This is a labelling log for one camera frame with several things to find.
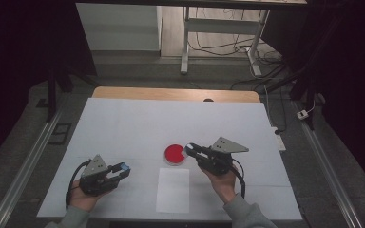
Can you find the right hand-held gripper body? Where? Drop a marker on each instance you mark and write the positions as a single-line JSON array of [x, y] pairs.
[[217, 161]]

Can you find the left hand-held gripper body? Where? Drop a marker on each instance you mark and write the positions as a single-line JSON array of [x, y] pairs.
[[93, 180]]

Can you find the blue stamp cap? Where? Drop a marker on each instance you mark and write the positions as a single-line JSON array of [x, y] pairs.
[[125, 166]]

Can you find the round red ink pad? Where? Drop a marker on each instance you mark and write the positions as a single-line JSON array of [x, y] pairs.
[[173, 154]]

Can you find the white paper sheet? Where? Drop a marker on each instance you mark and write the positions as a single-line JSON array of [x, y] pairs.
[[173, 193]]

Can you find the person's left hand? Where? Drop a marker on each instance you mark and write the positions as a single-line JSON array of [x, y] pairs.
[[84, 201]]

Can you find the person's right hand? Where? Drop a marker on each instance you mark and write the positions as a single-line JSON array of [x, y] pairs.
[[223, 186]]

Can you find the large white table cover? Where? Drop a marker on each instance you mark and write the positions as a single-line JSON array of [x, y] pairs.
[[158, 126]]

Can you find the dark floor socket plate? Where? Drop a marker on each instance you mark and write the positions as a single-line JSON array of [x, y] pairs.
[[60, 134]]

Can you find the wooden table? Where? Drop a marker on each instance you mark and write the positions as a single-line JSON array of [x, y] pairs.
[[171, 94]]

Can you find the white power strip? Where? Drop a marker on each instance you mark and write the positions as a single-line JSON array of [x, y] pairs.
[[279, 141]]

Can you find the black metal stand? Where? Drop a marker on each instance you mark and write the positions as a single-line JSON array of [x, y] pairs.
[[51, 101]]

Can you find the small white adapter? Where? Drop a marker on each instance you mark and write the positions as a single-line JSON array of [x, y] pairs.
[[302, 114]]

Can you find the dark curtain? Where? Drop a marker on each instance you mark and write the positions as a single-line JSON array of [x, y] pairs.
[[15, 63], [355, 79]]

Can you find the white cabinet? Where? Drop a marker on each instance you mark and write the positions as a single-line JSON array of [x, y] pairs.
[[117, 27]]

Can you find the aluminium floor rail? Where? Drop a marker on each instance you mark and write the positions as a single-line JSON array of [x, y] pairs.
[[326, 171], [22, 177]]

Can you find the white desk frame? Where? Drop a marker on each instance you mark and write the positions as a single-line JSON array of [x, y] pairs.
[[221, 26]]

